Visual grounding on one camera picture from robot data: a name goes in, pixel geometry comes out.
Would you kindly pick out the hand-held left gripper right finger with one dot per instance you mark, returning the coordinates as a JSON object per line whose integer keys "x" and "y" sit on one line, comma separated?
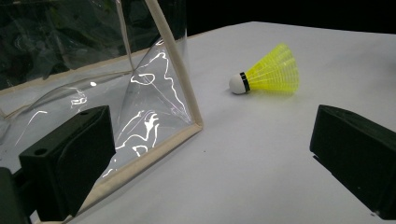
{"x": 358, "y": 152}

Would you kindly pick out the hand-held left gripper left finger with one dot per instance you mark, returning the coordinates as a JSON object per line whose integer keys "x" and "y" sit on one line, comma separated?
{"x": 62, "y": 161}

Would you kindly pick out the yellow shuttlecock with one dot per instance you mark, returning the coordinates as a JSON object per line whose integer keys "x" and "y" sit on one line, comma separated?
{"x": 274, "y": 74}

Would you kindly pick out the transparent bag with beige trim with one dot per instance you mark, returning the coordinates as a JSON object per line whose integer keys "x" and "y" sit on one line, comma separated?
{"x": 174, "y": 59}

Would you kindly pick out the white table sheet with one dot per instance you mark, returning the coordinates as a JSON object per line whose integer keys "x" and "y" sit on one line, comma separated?
{"x": 249, "y": 161}

